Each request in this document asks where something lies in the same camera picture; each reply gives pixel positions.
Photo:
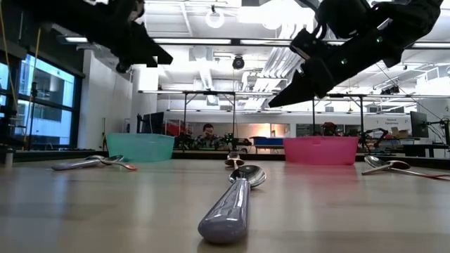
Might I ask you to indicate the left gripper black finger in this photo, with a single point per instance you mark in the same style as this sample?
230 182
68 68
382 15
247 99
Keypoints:
151 49

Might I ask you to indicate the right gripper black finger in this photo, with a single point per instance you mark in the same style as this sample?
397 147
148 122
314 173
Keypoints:
306 86

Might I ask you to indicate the pink plastic bin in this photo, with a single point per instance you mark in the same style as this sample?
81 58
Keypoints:
320 151

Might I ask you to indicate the teal plastic bin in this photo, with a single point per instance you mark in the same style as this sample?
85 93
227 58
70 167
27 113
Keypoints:
140 147

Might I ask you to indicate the black background robot arm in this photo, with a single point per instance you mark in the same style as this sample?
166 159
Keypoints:
374 135
184 141

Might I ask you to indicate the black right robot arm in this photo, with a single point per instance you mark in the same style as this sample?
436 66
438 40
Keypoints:
415 21

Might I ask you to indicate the black green background robot arm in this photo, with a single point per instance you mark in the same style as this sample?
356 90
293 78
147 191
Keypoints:
235 141

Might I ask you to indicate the person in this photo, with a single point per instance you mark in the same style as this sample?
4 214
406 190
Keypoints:
328 128
208 135

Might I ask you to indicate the blue storage bin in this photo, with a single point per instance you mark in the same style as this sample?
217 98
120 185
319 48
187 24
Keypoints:
268 141

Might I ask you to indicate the black ceiling spot lights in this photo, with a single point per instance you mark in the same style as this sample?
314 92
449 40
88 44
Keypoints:
390 90

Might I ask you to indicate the black computer monitor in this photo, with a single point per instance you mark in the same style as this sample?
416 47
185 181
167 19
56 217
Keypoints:
419 124
153 123

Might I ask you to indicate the red background equipment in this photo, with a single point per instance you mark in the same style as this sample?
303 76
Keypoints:
174 128

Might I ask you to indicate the cardboard box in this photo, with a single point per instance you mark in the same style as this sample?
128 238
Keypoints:
400 133

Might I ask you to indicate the black tripod stand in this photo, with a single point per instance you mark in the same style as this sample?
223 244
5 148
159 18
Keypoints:
34 91

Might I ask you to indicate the large window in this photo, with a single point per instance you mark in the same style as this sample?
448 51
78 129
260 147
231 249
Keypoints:
52 116

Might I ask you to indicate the black background desk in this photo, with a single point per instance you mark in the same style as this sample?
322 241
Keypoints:
422 145

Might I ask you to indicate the white bottle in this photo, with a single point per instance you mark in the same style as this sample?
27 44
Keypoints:
8 159

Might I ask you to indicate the black round frame camera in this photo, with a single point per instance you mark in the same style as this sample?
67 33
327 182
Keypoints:
123 68

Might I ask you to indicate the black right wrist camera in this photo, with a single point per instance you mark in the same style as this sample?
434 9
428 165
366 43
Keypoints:
341 17

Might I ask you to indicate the black hanging ceiling camera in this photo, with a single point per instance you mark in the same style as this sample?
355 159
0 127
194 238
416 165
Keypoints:
238 62

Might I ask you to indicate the overhead frame bar with lights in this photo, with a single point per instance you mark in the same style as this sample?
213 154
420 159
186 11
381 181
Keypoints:
235 41

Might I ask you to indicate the black table border rail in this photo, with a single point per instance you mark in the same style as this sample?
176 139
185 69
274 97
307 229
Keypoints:
52 154

